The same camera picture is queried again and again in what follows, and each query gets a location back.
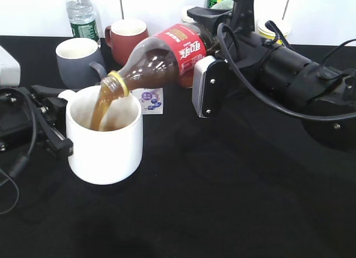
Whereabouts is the brown Nescafe coffee bottle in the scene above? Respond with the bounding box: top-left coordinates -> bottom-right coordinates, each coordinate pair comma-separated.
180,12 -> 200,88

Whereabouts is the clear water bottle green label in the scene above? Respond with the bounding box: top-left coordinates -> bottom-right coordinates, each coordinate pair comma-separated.
66,0 -> 101,48

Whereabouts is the cola bottle red label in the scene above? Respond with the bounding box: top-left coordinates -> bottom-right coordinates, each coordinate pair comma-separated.
100,22 -> 223,100

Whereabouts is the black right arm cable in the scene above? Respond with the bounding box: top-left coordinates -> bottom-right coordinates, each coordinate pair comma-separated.
216,20 -> 356,121

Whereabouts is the grey ceramic mug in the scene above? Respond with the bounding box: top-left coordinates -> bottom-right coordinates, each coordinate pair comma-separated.
55,38 -> 107,89

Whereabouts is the white ceramic mug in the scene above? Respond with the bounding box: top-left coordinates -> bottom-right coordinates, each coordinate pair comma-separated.
58,86 -> 143,185

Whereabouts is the brown-red ceramic mug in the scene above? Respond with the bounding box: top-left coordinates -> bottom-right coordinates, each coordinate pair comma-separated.
105,19 -> 149,66

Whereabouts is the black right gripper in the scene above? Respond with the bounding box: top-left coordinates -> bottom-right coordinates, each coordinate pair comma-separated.
187,0 -> 292,118

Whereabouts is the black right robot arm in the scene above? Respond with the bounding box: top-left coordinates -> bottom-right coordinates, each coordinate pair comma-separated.
187,0 -> 355,152

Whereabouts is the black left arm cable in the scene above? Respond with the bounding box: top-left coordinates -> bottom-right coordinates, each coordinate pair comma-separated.
0,87 -> 38,215

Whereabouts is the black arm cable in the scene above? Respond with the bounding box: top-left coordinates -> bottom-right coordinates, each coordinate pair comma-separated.
216,20 -> 356,121
0,87 -> 38,215

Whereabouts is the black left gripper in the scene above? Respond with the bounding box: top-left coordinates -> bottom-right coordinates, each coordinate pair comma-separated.
1,85 -> 73,157

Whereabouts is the white blueberry yogurt carton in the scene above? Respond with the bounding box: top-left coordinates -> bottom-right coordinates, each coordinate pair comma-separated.
131,88 -> 164,115

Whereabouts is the yellow paper cup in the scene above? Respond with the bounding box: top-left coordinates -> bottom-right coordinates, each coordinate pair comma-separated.
257,19 -> 291,39

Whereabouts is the white box on left arm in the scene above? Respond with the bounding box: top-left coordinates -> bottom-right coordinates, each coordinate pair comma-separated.
1,47 -> 21,87

